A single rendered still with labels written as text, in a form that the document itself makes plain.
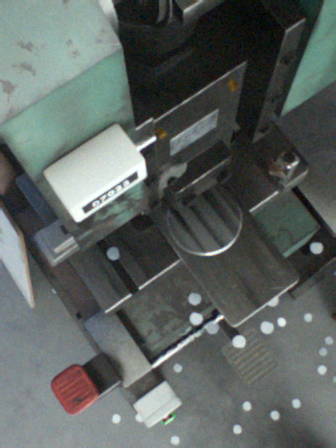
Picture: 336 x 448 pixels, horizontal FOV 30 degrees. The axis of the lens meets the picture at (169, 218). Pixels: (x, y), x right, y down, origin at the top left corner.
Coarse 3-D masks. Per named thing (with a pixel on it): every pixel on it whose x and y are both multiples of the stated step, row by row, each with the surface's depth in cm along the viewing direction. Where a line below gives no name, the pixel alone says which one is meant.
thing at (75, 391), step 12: (60, 372) 100; (72, 372) 100; (84, 372) 100; (60, 384) 99; (72, 384) 99; (84, 384) 99; (60, 396) 99; (72, 396) 99; (84, 396) 99; (96, 396) 99; (72, 408) 98; (84, 408) 98
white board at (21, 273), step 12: (0, 204) 125; (0, 216) 132; (0, 228) 143; (12, 228) 125; (0, 240) 156; (12, 240) 135; (0, 252) 173; (12, 252) 147; (24, 252) 133; (12, 264) 162; (24, 264) 140; (12, 276) 179; (24, 276) 151; (24, 288) 166
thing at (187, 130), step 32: (224, 32) 69; (128, 64) 67; (160, 64) 66; (192, 64) 68; (224, 64) 68; (160, 96) 67; (192, 96) 67; (224, 96) 73; (160, 128) 69; (192, 128) 75; (224, 128) 84; (160, 160) 79; (192, 160) 86; (224, 160) 86; (160, 192) 91; (192, 192) 88
